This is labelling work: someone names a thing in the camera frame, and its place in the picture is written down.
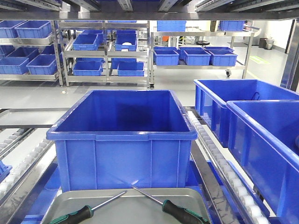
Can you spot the green black screwdriver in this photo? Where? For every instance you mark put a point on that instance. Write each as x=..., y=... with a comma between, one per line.
x=83, y=214
x=183, y=215

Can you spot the blue bin right near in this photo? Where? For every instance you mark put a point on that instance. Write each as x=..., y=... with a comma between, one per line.
x=264, y=139

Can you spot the grey metal tray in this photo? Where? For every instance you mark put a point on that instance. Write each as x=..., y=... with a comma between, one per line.
x=131, y=208

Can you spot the white roller conveyor track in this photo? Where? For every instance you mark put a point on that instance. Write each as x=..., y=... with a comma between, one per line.
x=243, y=199

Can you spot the blue bin before tray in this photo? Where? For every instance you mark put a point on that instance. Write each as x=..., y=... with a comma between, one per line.
x=112, y=139

